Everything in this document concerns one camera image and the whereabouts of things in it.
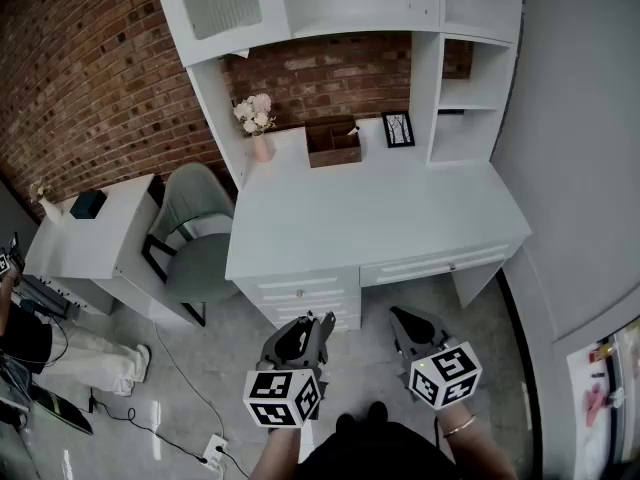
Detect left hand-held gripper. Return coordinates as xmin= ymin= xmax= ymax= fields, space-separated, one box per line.
xmin=243 ymin=310 xmax=337 ymax=430

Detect black framed picture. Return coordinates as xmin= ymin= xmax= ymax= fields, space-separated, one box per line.
xmin=380 ymin=110 xmax=417 ymax=150

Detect dark teal box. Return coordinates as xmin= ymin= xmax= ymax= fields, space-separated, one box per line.
xmin=68 ymin=189 xmax=109 ymax=221

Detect brown wooden container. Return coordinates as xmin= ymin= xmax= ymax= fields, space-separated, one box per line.
xmin=304 ymin=114 xmax=363 ymax=170

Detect person's black clothing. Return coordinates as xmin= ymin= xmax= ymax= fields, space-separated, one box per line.
xmin=297 ymin=419 xmax=457 ymax=480

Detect person's black shoes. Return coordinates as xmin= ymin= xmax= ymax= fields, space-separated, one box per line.
xmin=334 ymin=400 xmax=390 ymax=435

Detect black flat panel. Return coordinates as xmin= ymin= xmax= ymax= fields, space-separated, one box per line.
xmin=28 ymin=384 xmax=95 ymax=437

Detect pink vase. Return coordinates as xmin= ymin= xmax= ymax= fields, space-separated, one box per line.
xmin=252 ymin=134 xmax=277 ymax=165

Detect refrigerator with open door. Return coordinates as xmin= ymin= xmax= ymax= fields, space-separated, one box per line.
xmin=564 ymin=316 xmax=640 ymax=480

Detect pale pink flower bunch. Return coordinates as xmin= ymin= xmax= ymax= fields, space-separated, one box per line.
xmin=232 ymin=93 xmax=277 ymax=138

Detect white side table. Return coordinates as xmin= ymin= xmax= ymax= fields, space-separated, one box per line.
xmin=23 ymin=172 xmax=166 ymax=325

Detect white desk hutch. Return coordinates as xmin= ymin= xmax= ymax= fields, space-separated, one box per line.
xmin=150 ymin=0 xmax=525 ymax=192

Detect white floor cable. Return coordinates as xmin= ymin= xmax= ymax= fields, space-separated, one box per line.
xmin=153 ymin=321 xmax=227 ymax=440

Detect person's left forearm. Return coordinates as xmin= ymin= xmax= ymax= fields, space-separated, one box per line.
xmin=248 ymin=425 xmax=302 ymax=480

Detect person's right forearm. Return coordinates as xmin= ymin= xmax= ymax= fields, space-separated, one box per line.
xmin=433 ymin=400 xmax=517 ymax=480

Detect white vase with dried flowers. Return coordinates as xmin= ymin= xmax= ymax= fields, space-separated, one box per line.
xmin=28 ymin=179 xmax=65 ymax=225

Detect white desk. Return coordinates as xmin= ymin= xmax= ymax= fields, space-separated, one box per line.
xmin=224 ymin=115 xmax=533 ymax=332

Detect grey green chair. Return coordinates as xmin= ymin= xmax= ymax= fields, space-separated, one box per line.
xmin=141 ymin=162 xmax=242 ymax=328

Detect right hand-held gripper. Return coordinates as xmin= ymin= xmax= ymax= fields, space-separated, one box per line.
xmin=389 ymin=305 xmax=484 ymax=412

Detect gold bangle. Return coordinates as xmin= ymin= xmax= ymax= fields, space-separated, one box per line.
xmin=442 ymin=413 xmax=477 ymax=440

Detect white power strip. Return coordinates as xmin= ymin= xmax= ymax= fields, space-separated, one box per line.
xmin=201 ymin=433 xmax=230 ymax=475

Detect black floor cable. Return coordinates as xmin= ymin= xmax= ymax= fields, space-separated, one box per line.
xmin=88 ymin=386 xmax=251 ymax=480

